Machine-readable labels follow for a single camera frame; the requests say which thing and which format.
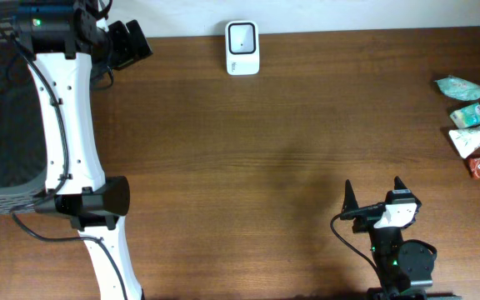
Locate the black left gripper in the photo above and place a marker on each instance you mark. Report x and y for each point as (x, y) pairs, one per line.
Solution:
(128, 52)

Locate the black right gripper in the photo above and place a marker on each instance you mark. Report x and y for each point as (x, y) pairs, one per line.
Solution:
(367, 223)

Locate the white floral cream tube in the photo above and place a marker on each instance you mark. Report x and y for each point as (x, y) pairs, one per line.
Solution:
(466, 140)

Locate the small teal tissue pack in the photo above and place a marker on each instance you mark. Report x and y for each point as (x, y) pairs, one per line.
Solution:
(466, 117)

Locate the teal wet wipes packet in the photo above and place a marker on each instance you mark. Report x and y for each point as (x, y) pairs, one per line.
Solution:
(458, 88)

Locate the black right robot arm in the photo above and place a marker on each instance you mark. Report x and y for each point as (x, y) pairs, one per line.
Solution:
(403, 267)

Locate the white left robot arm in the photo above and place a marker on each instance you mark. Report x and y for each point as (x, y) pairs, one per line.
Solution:
(68, 46)

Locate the white barcode scanner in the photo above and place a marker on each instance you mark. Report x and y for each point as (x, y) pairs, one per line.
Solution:
(242, 48)

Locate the dark grey plastic basket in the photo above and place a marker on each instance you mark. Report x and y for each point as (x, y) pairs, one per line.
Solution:
(23, 154)

